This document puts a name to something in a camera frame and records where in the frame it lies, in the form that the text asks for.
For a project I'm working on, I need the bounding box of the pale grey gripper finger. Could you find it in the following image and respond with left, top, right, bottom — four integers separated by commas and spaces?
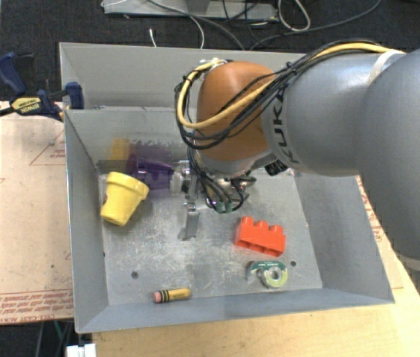
184, 203, 201, 241

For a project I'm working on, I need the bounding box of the grey metal bin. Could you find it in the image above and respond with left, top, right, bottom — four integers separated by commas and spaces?
59, 42, 395, 335

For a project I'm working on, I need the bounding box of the orange-red toy building brick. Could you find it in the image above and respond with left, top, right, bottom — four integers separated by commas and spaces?
233, 216, 287, 258

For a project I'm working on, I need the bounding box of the purple and white plastic toy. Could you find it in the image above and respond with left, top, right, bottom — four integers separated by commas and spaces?
126, 154, 188, 197

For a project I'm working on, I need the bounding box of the yellow pencil-shaped eraser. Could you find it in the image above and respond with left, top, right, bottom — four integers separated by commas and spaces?
152, 287, 193, 305

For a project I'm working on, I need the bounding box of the yellow toy flower pot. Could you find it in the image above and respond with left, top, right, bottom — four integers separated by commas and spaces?
100, 171, 150, 227

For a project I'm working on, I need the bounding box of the green tape roll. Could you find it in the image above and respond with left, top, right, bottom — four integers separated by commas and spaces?
245, 260, 290, 291

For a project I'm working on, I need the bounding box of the black cylinder on white bracket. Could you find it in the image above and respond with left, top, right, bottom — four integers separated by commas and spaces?
264, 158, 288, 176

